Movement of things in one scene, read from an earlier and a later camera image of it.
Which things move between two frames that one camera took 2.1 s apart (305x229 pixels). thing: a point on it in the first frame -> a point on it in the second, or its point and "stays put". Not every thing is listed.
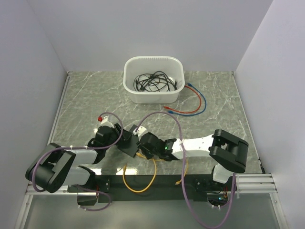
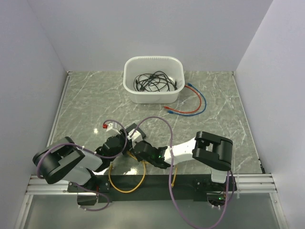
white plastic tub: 153,79 stays put
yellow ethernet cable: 155,164 -> 133,191
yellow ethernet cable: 178,182 -> 172,184
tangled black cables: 157,81 stays put
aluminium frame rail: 257,183 stays put
